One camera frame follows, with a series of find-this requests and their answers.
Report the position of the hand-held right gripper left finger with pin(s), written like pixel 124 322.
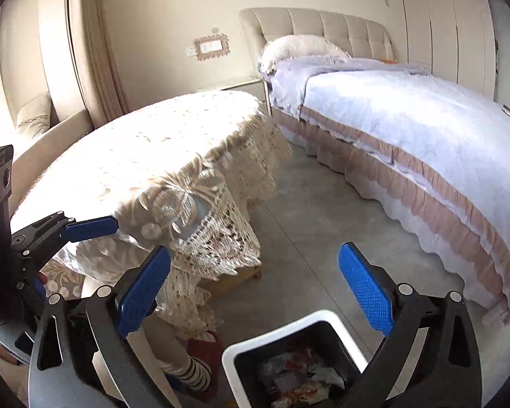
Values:
pixel 144 291

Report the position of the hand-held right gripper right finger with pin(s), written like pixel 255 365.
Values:
pixel 365 289

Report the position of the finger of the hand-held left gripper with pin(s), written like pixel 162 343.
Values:
pixel 40 288
pixel 91 228

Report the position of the white square trash bin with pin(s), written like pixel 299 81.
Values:
pixel 272 333

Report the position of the foot in striped sock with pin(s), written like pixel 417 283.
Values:
pixel 165 340

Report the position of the dark red slipper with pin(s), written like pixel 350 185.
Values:
pixel 204 346

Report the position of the striped sock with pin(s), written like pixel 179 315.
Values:
pixel 193 372

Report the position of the beige lace tablecloth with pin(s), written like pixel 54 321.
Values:
pixel 153 148

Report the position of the beige sofa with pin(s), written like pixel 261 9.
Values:
pixel 68 127

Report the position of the pile of crumpled wrappers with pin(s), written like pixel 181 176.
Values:
pixel 297 374

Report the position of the beige cushion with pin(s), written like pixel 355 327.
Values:
pixel 34 114

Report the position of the beige curtain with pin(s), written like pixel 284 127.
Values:
pixel 97 51

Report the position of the bed with lavender cover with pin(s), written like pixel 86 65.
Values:
pixel 408 114

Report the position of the glass top nightstand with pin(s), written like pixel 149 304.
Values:
pixel 238 83

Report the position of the white ruffled pillow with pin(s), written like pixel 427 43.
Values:
pixel 297 49

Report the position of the beige tufted headboard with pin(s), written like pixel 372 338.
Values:
pixel 323 29

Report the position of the beige wardrobe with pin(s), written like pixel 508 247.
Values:
pixel 442 29

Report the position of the wall switch with lace frame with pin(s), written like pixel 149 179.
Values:
pixel 212 46

